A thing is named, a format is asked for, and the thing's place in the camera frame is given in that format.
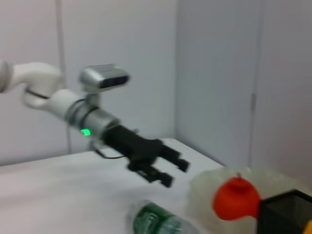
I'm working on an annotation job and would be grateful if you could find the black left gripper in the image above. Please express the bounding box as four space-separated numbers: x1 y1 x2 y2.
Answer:
102 125 191 189

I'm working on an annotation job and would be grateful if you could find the clear green-label water bottle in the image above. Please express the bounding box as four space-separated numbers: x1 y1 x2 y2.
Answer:
126 199 203 234

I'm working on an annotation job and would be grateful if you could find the orange fruit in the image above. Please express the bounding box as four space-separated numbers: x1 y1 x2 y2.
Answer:
213 173 262 221

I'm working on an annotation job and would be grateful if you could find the pale green glass fruit plate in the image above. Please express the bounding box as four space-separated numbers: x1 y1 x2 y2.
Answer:
186 165 312 234

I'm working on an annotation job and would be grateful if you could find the black mesh pen holder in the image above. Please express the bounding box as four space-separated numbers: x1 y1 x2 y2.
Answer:
257 189 312 234

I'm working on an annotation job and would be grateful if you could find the thin left arm cable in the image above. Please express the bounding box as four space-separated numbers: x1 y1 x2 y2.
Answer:
94 143 128 161

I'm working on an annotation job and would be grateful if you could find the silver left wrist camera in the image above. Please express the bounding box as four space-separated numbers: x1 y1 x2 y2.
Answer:
78 64 131 108

